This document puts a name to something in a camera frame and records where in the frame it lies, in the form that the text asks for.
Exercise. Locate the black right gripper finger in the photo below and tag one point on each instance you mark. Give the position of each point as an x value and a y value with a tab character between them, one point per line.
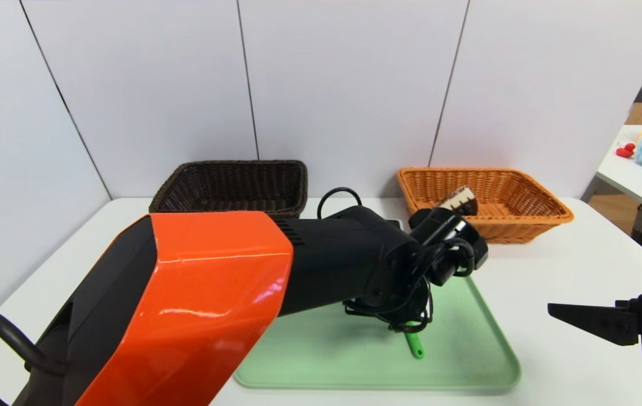
628	304
597	321

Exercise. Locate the dark brown wicker basket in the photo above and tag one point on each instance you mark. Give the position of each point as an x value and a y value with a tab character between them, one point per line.
230	186

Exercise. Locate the chocolate blueberry cake slice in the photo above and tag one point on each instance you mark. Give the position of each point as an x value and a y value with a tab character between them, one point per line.
461	200

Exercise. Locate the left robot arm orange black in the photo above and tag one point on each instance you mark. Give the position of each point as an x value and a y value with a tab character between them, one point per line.
202	293

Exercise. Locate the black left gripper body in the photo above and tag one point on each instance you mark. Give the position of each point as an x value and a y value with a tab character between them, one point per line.
399	307

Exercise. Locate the light green plastic tray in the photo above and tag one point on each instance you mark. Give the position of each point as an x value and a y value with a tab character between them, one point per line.
467	361

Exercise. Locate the small red toy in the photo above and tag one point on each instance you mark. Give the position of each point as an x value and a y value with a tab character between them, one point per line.
625	150

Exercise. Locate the orange wicker basket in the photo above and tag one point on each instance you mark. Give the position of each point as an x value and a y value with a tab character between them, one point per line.
523	214

